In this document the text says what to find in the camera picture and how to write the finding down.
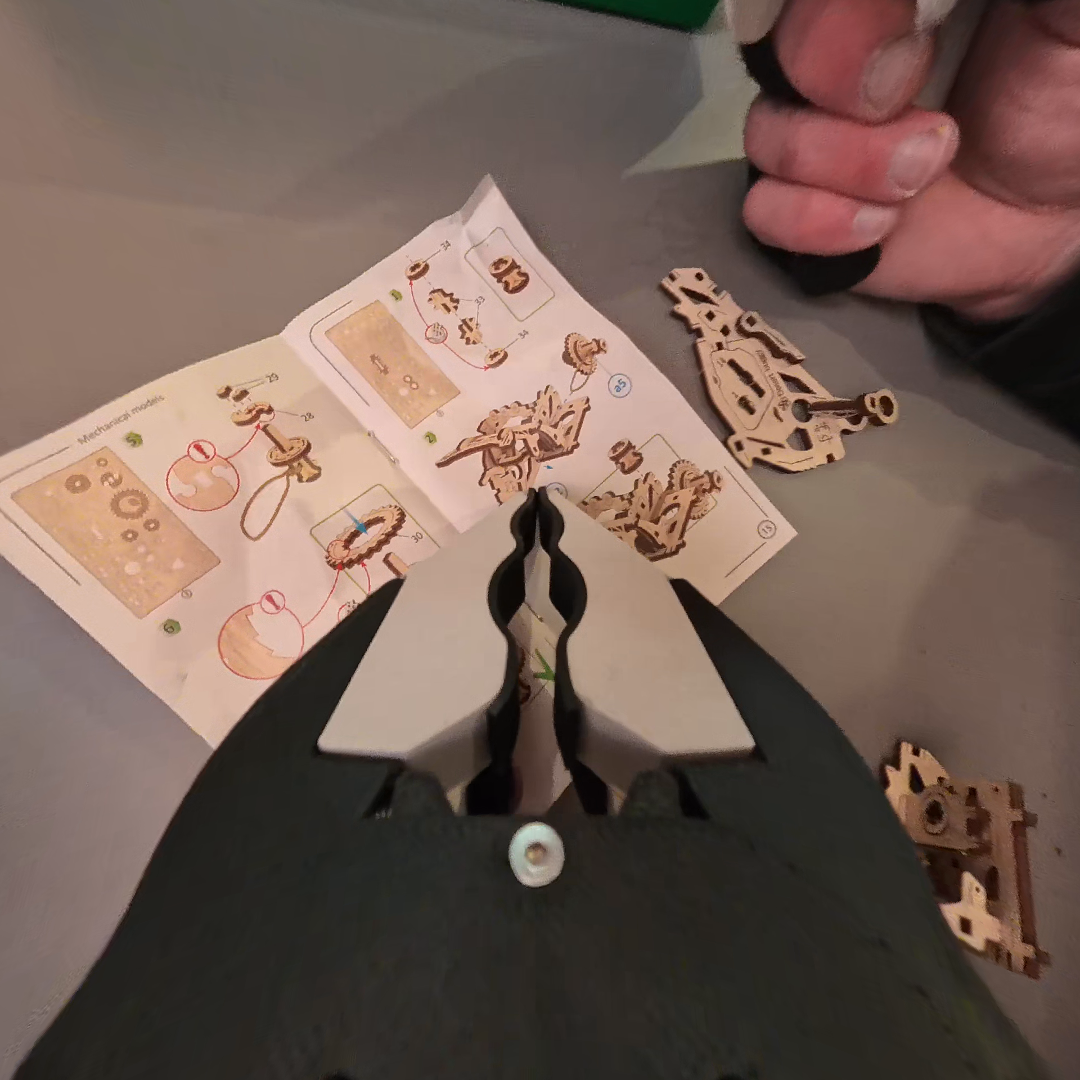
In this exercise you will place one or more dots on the wooden side panel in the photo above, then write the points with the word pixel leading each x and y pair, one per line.
pixel 759 380

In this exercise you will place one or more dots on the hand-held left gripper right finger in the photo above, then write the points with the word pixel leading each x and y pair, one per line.
pixel 658 666

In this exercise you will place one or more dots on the open instruction booklet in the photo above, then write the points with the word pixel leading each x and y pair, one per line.
pixel 253 380

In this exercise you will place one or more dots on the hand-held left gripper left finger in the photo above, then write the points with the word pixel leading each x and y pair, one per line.
pixel 422 666

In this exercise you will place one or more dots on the green plastic bin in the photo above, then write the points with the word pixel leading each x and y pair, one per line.
pixel 675 13

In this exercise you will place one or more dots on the wooden model frame assembly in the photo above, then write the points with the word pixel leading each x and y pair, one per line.
pixel 945 810

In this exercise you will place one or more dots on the person's right forearm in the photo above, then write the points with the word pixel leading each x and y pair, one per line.
pixel 1029 363

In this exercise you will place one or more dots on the person's right hand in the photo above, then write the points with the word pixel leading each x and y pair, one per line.
pixel 996 169

